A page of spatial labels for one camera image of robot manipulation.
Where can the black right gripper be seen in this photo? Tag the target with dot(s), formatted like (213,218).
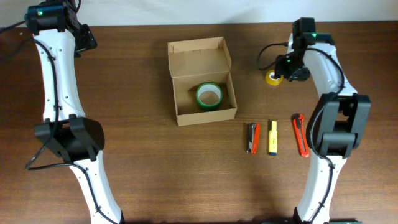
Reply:
(280,70)

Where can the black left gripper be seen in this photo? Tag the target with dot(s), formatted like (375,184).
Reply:
(87,40)

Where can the small yellow tape roll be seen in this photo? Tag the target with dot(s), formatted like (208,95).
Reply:
(271,78)

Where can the orange utility knife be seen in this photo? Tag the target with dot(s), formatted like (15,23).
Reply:
(297,122)

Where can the yellow highlighter pen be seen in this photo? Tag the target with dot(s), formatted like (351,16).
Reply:
(272,148)

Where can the red black stapler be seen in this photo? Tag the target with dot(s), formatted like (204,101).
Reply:
(253,134)

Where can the green tape roll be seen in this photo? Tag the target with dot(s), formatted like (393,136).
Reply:
(209,96)

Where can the brown cardboard box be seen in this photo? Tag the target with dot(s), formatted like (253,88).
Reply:
(193,62)

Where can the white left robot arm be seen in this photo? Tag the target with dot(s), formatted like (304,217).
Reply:
(65,130)

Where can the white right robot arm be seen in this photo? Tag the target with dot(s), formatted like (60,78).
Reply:
(337,124)

